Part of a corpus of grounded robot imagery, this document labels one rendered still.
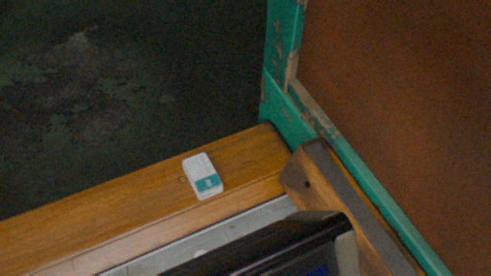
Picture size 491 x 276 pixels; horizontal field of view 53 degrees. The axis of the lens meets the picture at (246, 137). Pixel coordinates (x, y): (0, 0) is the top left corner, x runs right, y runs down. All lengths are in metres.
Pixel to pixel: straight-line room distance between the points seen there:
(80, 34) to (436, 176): 1.83
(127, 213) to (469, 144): 0.43
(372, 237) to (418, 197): 0.07
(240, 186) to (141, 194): 0.14
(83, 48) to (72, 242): 1.49
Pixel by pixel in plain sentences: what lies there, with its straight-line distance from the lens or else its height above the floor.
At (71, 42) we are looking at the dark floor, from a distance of 2.14.
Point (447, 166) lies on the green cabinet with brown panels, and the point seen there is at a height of 0.98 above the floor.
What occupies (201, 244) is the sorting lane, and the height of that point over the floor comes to 0.74.
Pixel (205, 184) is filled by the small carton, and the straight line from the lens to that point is 0.66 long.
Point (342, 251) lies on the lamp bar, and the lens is 0.27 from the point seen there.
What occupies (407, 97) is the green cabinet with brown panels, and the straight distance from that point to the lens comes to 0.49.
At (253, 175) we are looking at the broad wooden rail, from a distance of 0.70.
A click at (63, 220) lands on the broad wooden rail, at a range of 0.69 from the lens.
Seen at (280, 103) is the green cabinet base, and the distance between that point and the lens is 0.71.
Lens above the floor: 1.34
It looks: 52 degrees down
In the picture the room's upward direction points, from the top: 3 degrees clockwise
